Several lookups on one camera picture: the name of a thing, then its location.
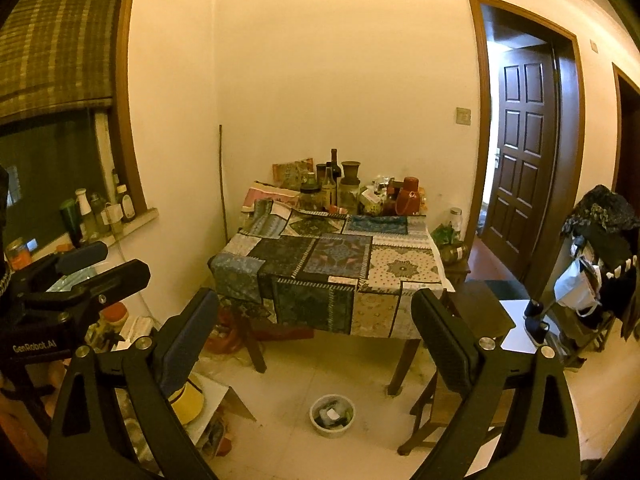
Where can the large glass jar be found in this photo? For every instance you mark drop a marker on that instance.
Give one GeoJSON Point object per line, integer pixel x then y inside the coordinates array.
{"type": "Point", "coordinates": [350, 200]}

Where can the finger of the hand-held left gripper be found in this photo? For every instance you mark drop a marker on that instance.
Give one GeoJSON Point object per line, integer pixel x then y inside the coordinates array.
{"type": "Point", "coordinates": [115, 285]}
{"type": "Point", "coordinates": [82, 257]}

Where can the stone window sill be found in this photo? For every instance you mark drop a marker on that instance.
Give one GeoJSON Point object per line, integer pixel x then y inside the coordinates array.
{"type": "Point", "coordinates": [142, 217]}

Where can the floral printed packet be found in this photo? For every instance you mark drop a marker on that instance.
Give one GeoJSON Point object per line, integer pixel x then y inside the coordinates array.
{"type": "Point", "coordinates": [290, 172]}

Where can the dark green bottle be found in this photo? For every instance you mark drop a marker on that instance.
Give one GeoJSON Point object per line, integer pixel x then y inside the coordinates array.
{"type": "Point", "coordinates": [70, 225]}

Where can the small wall switch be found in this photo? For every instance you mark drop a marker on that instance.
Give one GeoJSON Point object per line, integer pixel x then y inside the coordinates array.
{"type": "Point", "coordinates": [594, 45]}

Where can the red plastic tub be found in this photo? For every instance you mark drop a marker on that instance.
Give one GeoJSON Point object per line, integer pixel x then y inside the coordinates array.
{"type": "Point", "coordinates": [225, 345]}

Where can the brown wooden door frame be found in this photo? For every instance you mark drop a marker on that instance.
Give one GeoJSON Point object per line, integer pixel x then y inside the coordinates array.
{"type": "Point", "coordinates": [617, 110]}
{"type": "Point", "coordinates": [484, 110]}

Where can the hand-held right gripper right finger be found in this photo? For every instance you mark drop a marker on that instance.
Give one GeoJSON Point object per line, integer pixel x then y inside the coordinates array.
{"type": "Point", "coordinates": [442, 345]}

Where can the white plastic bag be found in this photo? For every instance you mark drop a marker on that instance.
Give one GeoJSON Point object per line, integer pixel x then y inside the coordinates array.
{"type": "Point", "coordinates": [572, 285]}

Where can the dark clothes pile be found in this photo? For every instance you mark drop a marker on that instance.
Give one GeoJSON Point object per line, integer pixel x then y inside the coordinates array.
{"type": "Point", "coordinates": [600, 210]}

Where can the speckled round ball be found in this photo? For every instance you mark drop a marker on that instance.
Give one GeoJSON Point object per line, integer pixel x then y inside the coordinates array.
{"type": "Point", "coordinates": [371, 206]}

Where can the clear liquor bottle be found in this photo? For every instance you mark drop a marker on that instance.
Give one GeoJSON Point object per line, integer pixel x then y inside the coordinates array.
{"type": "Point", "coordinates": [328, 192]}

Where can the brown clay vase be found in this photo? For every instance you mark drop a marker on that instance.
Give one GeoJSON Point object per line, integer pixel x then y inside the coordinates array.
{"type": "Point", "coordinates": [351, 172]}

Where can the red thermos jug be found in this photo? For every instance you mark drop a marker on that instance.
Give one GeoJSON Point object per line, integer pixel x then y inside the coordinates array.
{"type": "Point", "coordinates": [407, 200]}

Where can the yellow hat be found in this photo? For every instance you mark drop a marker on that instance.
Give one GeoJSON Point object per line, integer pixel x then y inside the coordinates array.
{"type": "Point", "coordinates": [190, 402]}

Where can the glass jar with black lid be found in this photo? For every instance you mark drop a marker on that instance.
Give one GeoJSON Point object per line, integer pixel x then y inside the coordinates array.
{"type": "Point", "coordinates": [310, 200]}

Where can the glass jar with white lid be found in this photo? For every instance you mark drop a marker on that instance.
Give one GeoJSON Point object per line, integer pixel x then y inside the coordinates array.
{"type": "Point", "coordinates": [455, 219]}

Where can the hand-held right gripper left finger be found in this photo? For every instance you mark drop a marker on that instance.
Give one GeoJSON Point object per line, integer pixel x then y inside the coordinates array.
{"type": "Point", "coordinates": [187, 345]}

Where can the orange lid jar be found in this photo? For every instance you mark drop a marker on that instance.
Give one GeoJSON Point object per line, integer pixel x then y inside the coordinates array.
{"type": "Point", "coordinates": [115, 312]}

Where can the orange label jar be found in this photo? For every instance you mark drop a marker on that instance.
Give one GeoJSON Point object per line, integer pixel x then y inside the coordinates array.
{"type": "Point", "coordinates": [20, 255]}

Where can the brown wooden door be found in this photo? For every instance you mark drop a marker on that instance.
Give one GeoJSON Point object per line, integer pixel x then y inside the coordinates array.
{"type": "Point", "coordinates": [522, 160]}

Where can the dark wine bottle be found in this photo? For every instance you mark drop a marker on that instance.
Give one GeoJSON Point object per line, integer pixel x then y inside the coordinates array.
{"type": "Point", "coordinates": [334, 165]}

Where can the patchwork tablecloth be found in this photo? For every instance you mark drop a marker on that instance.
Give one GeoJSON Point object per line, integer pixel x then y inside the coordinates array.
{"type": "Point", "coordinates": [340, 265]}

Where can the woven bamboo window blind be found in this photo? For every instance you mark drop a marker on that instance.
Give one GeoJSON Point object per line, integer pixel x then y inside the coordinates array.
{"type": "Point", "coordinates": [60, 45]}

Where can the lying glass jar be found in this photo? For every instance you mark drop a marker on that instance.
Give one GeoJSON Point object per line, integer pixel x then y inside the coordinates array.
{"type": "Point", "coordinates": [455, 252]}

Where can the loose silver foil pile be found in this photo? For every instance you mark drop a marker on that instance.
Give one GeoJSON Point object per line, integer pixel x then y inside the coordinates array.
{"type": "Point", "coordinates": [382, 182]}

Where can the clear plastic bowl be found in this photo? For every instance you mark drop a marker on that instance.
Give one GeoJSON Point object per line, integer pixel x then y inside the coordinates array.
{"type": "Point", "coordinates": [332, 432]}

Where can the dark-lid spice jar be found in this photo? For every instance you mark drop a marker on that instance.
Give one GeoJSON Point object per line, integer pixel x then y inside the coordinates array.
{"type": "Point", "coordinates": [320, 172]}

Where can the green plastic bag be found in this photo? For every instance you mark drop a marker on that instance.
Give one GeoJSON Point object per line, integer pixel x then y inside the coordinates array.
{"type": "Point", "coordinates": [442, 235]}

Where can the thin wooden stick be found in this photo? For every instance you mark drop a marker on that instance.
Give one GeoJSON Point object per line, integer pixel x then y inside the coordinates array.
{"type": "Point", "coordinates": [220, 180]}

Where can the white plastic bottle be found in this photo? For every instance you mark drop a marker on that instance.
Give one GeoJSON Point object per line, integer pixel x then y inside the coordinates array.
{"type": "Point", "coordinates": [84, 210]}

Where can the dark doormat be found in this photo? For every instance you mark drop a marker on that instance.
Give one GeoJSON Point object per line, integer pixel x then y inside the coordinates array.
{"type": "Point", "coordinates": [507, 289]}

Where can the clear glass bottle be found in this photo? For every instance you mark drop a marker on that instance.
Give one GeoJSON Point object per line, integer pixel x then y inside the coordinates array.
{"type": "Point", "coordinates": [97, 220]}

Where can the labelled small bottle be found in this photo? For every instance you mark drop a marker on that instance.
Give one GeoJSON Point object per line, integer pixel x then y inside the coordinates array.
{"type": "Point", "coordinates": [125, 207]}

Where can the white low cabinet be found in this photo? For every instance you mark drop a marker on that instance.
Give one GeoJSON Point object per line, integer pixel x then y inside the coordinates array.
{"type": "Point", "coordinates": [512, 342]}

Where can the square wall switch plate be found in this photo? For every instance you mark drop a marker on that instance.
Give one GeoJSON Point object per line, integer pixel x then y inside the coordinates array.
{"type": "Point", "coordinates": [463, 116]}

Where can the brown wooden window frame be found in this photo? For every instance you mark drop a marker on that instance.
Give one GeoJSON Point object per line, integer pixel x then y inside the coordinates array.
{"type": "Point", "coordinates": [122, 125]}

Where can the black shoe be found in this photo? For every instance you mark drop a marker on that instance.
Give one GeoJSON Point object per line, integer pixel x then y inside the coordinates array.
{"type": "Point", "coordinates": [536, 331]}
{"type": "Point", "coordinates": [534, 309]}

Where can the wooden chair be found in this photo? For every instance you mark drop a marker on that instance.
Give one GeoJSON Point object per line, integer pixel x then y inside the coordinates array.
{"type": "Point", "coordinates": [590, 340]}

